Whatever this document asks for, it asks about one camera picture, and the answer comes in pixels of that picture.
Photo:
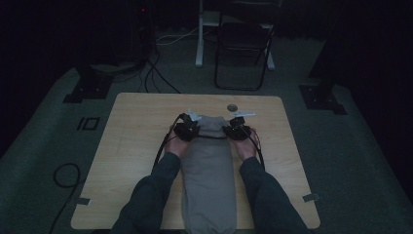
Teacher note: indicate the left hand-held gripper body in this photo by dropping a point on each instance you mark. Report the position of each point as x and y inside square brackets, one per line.
[186, 130]

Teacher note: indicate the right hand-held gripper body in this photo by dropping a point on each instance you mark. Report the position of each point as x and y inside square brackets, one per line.
[238, 130]

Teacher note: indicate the grey pants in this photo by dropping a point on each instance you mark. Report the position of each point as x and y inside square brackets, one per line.
[209, 178]

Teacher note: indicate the person's right hand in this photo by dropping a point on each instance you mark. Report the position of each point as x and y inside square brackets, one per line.
[245, 148]

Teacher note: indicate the person's left hand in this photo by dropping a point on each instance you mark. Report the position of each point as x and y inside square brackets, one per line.
[177, 148]

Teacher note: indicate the round grey table grommet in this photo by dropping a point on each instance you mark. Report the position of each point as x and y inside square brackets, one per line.
[232, 107]

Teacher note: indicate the black stand base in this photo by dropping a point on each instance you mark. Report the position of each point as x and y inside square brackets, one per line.
[89, 89]
[319, 99]

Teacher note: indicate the black folding chair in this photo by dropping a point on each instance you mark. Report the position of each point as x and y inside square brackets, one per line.
[242, 39]

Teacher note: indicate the grey tape strip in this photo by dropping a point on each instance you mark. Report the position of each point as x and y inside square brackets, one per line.
[310, 197]
[82, 201]

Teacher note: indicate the dark computer tower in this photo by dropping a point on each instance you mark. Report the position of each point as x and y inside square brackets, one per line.
[141, 29]

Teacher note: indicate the white desk frame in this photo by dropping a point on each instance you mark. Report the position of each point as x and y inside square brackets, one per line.
[199, 48]

